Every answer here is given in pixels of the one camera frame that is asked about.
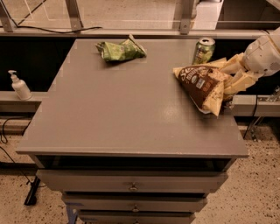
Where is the white pump soap bottle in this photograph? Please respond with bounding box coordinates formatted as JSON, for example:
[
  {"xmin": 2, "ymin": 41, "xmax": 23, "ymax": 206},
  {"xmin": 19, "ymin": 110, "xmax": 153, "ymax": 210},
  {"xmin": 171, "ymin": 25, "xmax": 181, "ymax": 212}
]
[{"xmin": 8, "ymin": 70, "xmax": 32, "ymax": 101}]

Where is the black floor cable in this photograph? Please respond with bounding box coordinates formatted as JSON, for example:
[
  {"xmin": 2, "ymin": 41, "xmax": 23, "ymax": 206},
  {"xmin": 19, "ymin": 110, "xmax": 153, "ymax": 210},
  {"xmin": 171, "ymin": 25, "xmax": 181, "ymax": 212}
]
[{"xmin": 0, "ymin": 116, "xmax": 42, "ymax": 207}]

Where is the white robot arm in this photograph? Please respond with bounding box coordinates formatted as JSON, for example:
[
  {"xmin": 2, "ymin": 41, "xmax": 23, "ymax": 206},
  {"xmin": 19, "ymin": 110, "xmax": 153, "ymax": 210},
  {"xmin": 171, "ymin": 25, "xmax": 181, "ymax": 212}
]
[{"xmin": 220, "ymin": 27, "xmax": 280, "ymax": 101}]

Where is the top drawer knob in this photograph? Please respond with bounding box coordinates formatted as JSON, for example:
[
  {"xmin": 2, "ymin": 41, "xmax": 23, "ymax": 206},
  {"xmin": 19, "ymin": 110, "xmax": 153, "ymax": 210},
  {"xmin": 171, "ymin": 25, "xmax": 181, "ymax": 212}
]
[{"xmin": 129, "ymin": 183, "xmax": 138, "ymax": 192}]

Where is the grey drawer cabinet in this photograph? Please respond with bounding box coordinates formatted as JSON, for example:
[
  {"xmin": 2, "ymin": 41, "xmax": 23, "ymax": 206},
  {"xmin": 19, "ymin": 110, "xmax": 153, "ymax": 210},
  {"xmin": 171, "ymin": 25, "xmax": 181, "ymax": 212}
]
[{"xmin": 17, "ymin": 39, "xmax": 248, "ymax": 224}]

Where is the drawer knob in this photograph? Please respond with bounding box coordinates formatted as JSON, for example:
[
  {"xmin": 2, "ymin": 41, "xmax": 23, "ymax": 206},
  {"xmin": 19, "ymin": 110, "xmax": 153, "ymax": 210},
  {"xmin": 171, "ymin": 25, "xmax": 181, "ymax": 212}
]
[
  {"xmin": 129, "ymin": 183, "xmax": 138, "ymax": 192},
  {"xmin": 131, "ymin": 205, "xmax": 139, "ymax": 213}
]

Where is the green soda can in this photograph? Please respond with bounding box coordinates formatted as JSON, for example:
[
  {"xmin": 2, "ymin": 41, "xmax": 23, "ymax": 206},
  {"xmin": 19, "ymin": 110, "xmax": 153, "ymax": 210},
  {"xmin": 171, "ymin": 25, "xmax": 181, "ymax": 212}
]
[{"xmin": 192, "ymin": 37, "xmax": 215, "ymax": 65}]

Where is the brown sea salt chip bag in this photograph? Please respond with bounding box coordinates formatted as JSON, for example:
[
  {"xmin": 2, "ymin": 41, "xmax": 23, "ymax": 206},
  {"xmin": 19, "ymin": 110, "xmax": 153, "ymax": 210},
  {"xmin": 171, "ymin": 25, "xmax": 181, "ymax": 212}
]
[{"xmin": 173, "ymin": 58, "xmax": 232, "ymax": 116}]

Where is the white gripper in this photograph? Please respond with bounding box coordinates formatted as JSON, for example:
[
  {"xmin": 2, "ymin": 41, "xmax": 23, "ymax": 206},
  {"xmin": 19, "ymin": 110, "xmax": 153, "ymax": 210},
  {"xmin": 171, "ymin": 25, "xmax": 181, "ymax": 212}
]
[{"xmin": 220, "ymin": 34, "xmax": 280, "ymax": 101}]

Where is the black cable on ledge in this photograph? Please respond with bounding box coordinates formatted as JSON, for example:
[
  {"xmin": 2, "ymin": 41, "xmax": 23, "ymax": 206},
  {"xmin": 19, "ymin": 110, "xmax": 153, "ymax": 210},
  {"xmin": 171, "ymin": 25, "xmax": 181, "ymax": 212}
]
[{"xmin": 0, "ymin": 0, "xmax": 103, "ymax": 34}]

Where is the green crumpled chip bag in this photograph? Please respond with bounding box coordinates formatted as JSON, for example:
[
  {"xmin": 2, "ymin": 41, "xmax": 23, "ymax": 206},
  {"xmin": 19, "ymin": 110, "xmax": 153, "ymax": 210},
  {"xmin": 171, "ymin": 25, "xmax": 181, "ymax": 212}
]
[{"xmin": 95, "ymin": 34, "xmax": 147, "ymax": 62}]

